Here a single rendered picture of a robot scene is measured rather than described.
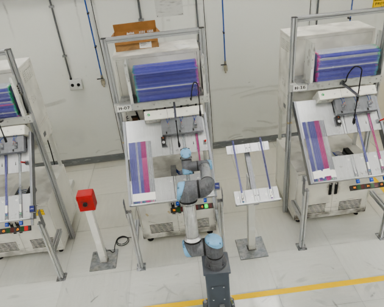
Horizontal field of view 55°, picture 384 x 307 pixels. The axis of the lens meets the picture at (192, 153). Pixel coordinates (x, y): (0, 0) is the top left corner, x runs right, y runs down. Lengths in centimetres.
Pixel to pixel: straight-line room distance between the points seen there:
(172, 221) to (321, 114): 162
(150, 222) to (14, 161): 127
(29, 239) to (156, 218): 118
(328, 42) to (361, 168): 106
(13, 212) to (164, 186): 120
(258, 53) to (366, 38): 150
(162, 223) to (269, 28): 252
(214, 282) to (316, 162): 125
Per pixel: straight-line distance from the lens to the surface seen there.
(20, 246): 387
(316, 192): 359
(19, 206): 322
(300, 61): 330
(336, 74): 324
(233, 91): 467
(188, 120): 303
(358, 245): 368
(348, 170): 322
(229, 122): 483
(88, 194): 311
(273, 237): 363
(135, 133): 310
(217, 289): 272
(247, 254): 344
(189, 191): 227
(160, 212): 341
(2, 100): 323
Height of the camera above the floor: 251
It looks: 31 degrees down
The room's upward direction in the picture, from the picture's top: 6 degrees counter-clockwise
